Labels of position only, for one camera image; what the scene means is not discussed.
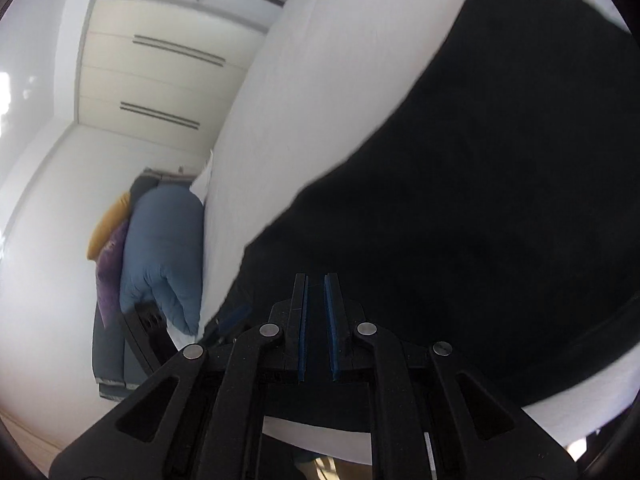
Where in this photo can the black pants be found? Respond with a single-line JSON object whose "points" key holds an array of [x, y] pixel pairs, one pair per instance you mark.
{"points": [[475, 185]]}

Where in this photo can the yellow pillow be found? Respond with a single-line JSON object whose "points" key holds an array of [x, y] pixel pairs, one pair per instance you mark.
{"points": [[107, 230]]}

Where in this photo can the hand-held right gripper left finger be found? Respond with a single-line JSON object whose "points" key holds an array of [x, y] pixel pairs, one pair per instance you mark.
{"points": [[301, 340]]}

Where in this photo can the blue pillow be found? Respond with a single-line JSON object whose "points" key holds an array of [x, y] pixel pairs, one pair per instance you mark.
{"points": [[160, 245]]}

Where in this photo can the dark grey garment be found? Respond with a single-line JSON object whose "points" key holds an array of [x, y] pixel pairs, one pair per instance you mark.
{"points": [[107, 360]]}

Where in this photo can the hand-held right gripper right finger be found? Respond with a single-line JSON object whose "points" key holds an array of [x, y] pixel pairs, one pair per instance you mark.
{"points": [[331, 340]]}

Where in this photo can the cream wardrobe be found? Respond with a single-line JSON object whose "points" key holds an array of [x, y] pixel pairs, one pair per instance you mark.
{"points": [[150, 85]]}

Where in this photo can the white pillow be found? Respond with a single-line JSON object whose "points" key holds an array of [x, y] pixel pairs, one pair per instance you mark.
{"points": [[202, 182]]}

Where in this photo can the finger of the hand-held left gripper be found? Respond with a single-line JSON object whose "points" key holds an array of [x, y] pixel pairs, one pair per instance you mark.
{"points": [[234, 318], [145, 337]]}

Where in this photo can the purple pillow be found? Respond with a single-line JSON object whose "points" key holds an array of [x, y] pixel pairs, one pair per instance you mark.
{"points": [[112, 270]]}

